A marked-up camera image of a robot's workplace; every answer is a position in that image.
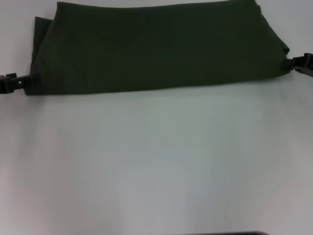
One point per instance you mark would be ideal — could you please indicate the dark green FREE T-shirt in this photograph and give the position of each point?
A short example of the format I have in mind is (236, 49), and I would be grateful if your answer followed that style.
(156, 49)

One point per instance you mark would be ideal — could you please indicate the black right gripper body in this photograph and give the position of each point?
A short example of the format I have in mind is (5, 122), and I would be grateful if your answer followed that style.
(305, 66)

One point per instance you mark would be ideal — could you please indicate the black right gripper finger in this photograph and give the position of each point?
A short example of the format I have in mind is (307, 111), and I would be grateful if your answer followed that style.
(287, 64)

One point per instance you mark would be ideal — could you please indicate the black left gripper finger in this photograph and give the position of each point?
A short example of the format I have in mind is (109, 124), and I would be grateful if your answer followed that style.
(30, 82)

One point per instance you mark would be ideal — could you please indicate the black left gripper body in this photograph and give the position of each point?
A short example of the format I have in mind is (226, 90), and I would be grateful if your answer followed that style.
(8, 84)

